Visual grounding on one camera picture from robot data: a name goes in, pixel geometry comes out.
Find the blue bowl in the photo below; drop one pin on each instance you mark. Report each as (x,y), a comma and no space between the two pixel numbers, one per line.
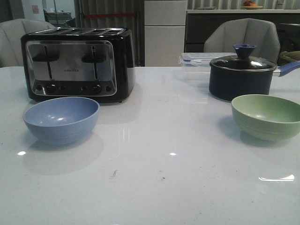
(62,120)

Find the green bowl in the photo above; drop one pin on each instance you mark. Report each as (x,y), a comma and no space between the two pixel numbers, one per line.
(267,117)

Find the clear plastic food container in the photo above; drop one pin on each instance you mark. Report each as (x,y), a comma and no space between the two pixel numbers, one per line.
(196,66)

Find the black chrome four-slot toaster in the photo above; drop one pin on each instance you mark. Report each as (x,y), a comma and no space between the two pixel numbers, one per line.
(95,63)

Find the dark blue saucepan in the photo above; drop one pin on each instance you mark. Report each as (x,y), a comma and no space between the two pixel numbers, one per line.
(227,83)

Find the white cabinet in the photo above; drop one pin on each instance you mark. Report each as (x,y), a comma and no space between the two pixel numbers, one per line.
(164,31)

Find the grey chair right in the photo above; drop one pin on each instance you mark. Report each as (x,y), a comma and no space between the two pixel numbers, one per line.
(263,34)

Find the grey chair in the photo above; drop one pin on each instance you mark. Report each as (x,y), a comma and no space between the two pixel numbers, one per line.
(10,39)
(263,34)

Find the glass pot lid blue knob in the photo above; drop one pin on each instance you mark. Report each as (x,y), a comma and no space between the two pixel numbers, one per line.
(243,61)

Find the fruit bowl on counter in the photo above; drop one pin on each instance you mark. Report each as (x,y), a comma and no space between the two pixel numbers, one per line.
(250,5)

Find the woven basket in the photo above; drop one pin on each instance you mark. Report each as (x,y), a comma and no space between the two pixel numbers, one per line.
(288,57)

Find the grey chair left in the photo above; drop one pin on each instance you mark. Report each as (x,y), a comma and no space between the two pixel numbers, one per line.
(10,39)

